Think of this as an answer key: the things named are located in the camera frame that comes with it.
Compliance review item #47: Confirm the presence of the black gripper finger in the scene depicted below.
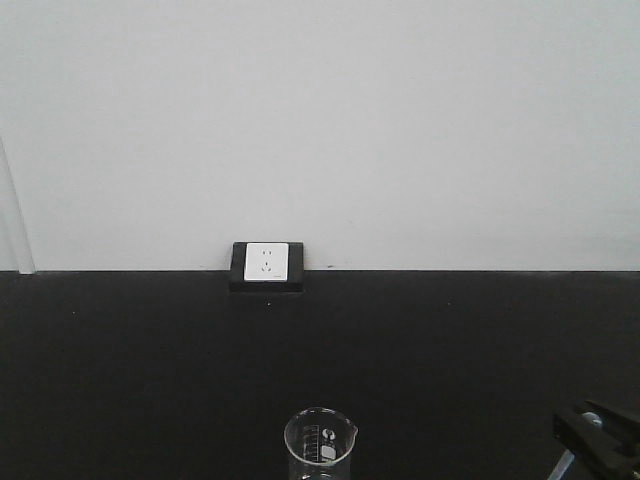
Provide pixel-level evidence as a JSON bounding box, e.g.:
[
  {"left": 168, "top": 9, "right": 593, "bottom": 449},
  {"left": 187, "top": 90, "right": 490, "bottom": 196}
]
[
  {"left": 585, "top": 400, "right": 639, "bottom": 434},
  {"left": 552, "top": 405, "right": 639, "bottom": 479}
]

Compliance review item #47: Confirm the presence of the clear glass beaker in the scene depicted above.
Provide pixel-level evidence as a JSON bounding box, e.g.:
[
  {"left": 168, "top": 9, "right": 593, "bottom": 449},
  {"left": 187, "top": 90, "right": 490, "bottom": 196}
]
[{"left": 283, "top": 407, "right": 359, "bottom": 480}]

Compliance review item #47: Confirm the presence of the black socket mounting box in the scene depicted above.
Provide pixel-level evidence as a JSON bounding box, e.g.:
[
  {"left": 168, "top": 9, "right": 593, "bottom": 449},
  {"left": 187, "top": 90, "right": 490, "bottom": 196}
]
[{"left": 229, "top": 242, "right": 304, "bottom": 294}]

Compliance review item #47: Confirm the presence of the white wall power socket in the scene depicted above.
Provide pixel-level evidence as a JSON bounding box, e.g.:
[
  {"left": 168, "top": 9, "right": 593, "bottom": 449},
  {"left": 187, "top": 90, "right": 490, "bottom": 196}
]
[{"left": 243, "top": 242, "right": 289, "bottom": 282}]

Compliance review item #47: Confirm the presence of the clear plastic pipette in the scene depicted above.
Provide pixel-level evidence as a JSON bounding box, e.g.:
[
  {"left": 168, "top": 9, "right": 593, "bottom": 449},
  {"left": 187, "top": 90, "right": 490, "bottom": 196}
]
[{"left": 547, "top": 450, "right": 575, "bottom": 480}]

